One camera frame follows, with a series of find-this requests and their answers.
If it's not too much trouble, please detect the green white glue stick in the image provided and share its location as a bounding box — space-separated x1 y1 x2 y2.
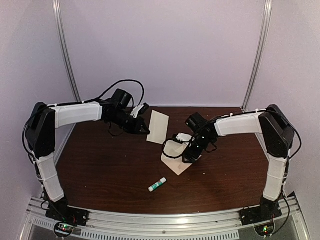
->
148 177 167 192

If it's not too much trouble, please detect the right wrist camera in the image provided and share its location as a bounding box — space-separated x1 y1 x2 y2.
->
173 132 192 144

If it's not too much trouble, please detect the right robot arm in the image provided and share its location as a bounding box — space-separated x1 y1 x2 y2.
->
182 104 295 221

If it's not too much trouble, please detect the right aluminium frame post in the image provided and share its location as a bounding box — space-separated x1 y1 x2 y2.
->
241 0 273 111

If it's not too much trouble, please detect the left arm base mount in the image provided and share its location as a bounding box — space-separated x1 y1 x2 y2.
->
45 197 89 227

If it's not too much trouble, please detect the aluminium frame post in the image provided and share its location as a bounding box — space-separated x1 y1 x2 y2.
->
241 0 273 111
52 0 82 102

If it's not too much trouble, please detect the aluminium front rail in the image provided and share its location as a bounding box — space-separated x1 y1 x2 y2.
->
17 196 311 240

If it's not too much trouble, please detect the beige envelope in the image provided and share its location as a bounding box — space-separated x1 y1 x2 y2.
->
161 139 193 177

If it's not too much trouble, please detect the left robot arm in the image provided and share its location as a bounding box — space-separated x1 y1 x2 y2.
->
22 89 150 222

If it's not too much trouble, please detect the left aluminium frame post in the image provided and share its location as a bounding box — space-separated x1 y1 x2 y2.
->
52 0 82 102

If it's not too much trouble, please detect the cream letter paper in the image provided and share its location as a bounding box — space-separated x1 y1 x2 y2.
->
146 110 170 145

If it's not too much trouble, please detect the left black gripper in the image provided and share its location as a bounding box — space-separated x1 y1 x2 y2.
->
109 110 150 135

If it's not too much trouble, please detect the left black cable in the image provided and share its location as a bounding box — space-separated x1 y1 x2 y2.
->
22 79 146 161

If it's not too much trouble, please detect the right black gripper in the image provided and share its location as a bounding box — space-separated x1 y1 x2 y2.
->
182 134 213 164

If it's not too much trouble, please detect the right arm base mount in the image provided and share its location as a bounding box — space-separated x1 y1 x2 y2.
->
239 197 283 226

